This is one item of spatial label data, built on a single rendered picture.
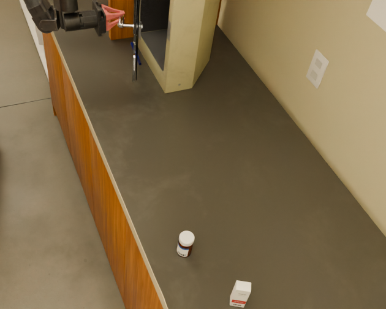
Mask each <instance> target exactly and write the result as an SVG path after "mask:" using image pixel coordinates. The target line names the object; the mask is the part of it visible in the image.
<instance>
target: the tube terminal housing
mask: <svg viewBox="0 0 386 309"><path fill-rule="evenodd" d="M219 2H220V0H170V8H169V15H168V19H169V21H170V22H171V29H170V41H168V39H167V41H166V49H165V62H164V71H162V70H161V68H160V67H159V65H158V63H157V62H156V60H155V59H154V57H153V55H152V54H151V52H150V50H149V48H148V47H147V45H146V44H145V42H144V40H143V39H142V37H141V40H140V39H139V38H138V48H139V50H140V51H141V53H142V55H143V57H144V58H145V60H146V62H147V63H148V65H149V67H150V69H151V70H152V72H153V74H154V76H155V77H156V79H157V81H158V82H159V84H160V86H161V87H162V89H163V91H164V93H171V92H174V91H180V90H186V89H190V88H192V87H193V86H194V84H195V82H196V81H197V79H198V78H199V76H200V74H201V73H202V71H203V70H204V68H205V66H206V65H207V63H208V62H209V60H210V54H211V47H212V43H213V36H214V30H215V26H216V19H217V15H218V8H219Z"/></svg>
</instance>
